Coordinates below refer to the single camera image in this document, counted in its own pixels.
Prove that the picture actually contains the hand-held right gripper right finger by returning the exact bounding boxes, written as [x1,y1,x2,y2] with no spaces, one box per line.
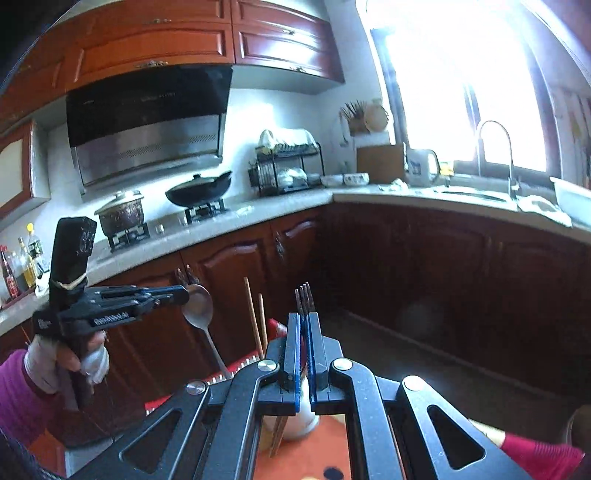
[307,312,535,480]

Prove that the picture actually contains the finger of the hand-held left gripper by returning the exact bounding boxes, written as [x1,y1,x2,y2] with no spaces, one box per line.
[91,284,191,304]
[61,299,161,332]

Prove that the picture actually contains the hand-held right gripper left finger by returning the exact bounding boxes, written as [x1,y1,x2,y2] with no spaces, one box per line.
[69,312,302,480]

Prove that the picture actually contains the metal spoon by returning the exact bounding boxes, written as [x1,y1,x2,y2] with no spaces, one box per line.
[181,283,230,380]

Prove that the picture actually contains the metal fork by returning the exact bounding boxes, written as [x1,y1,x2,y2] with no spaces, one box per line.
[294,282,317,384]

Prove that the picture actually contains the brown wooden chopstick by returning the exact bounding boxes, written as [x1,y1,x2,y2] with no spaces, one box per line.
[243,276,269,363]

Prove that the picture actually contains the white floral cup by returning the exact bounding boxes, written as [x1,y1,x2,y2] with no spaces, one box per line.
[283,375,320,440]

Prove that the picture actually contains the person's left forearm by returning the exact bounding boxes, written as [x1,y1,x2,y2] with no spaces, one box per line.
[0,348,65,446]

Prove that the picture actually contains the person's left hand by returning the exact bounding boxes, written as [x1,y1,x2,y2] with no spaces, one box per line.
[25,329,111,395]

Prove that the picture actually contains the yellow cap oil bottle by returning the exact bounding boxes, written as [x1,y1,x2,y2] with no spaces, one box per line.
[25,223,49,278]

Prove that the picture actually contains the clear oil bottle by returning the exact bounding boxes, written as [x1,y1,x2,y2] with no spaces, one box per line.
[17,236,38,289]

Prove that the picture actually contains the steel pot with lid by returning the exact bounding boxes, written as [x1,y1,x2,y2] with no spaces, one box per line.
[95,190,146,237]

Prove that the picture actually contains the red label sauce bottle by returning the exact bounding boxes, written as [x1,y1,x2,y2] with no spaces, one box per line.
[0,244,19,301]

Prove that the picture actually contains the gas stove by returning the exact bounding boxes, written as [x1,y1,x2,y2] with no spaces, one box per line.
[106,198,232,252]

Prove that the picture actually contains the printed blanket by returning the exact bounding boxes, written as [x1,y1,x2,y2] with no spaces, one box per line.
[143,318,585,480]

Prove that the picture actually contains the cabinet with white panel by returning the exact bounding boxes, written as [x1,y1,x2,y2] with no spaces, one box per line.
[0,120,51,232]

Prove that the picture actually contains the black wok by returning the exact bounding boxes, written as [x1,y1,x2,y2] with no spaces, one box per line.
[165,170,233,207]

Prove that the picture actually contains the red-brown wooden lower cabinets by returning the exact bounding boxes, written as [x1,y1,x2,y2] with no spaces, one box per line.
[0,203,591,416]

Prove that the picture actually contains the black steel range hood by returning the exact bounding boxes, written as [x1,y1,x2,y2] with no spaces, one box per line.
[65,65,234,195]

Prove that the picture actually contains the wooden cutting board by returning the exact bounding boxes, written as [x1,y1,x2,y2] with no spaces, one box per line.
[355,144,407,184]

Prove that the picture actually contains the white kettle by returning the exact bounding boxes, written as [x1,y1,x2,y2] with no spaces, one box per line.
[405,148,441,188]

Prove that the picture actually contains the steel sink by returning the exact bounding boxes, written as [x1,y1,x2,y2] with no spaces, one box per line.
[434,185,518,204]

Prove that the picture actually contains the red wooden upper cabinets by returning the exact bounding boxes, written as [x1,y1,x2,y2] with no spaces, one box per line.
[0,0,345,134]

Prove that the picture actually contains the round wooden scoop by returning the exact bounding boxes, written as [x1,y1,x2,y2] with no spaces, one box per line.
[365,102,391,134]

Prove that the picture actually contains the steel faucet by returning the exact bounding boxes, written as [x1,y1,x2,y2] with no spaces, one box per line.
[475,120,520,199]

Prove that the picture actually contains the white cloth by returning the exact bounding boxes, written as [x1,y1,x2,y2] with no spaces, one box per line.
[517,195,573,227]

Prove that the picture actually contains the brown rounded object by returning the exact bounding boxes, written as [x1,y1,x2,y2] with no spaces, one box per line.
[566,406,591,450]

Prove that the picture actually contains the kitchen window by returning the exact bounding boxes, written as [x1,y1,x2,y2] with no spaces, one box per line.
[365,0,583,174]

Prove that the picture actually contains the black wire dish rack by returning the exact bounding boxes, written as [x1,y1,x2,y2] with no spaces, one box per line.
[248,129,324,198]

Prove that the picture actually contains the wall utensil holder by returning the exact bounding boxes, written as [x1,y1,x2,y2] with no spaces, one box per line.
[340,99,370,137]

